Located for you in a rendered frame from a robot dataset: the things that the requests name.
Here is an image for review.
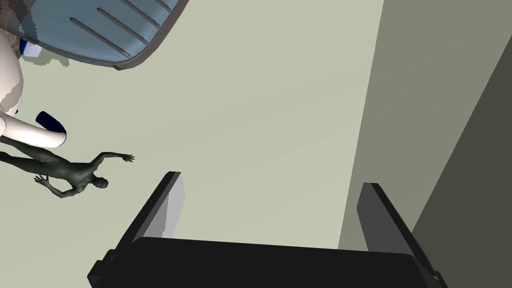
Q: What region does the white and blue rounded object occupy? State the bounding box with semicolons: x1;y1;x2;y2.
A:
0;29;68;149

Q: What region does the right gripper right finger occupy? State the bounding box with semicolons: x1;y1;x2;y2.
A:
356;182;438;277

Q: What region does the blue ribbed tray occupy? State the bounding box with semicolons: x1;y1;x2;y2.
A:
0;0;190;72

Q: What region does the dark human figure statue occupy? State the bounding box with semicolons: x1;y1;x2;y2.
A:
0;135;136;199

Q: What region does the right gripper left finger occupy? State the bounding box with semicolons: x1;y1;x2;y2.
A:
117;171;186;250

